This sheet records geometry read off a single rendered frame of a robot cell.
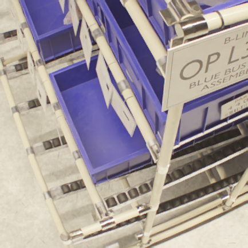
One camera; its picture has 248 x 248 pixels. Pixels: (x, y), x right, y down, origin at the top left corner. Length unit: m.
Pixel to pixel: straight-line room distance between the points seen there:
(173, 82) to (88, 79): 0.90
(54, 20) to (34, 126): 0.76
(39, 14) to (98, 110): 0.48
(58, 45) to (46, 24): 0.16
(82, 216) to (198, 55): 1.61
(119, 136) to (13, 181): 0.89
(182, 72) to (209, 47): 0.07
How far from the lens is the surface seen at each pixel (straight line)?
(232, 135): 2.26
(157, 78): 1.45
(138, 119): 1.42
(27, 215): 2.45
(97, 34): 1.55
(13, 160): 2.55
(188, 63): 0.92
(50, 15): 2.02
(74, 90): 1.83
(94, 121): 1.77
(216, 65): 0.97
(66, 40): 1.86
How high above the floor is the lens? 2.32
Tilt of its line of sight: 64 degrees down
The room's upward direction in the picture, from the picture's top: 1 degrees clockwise
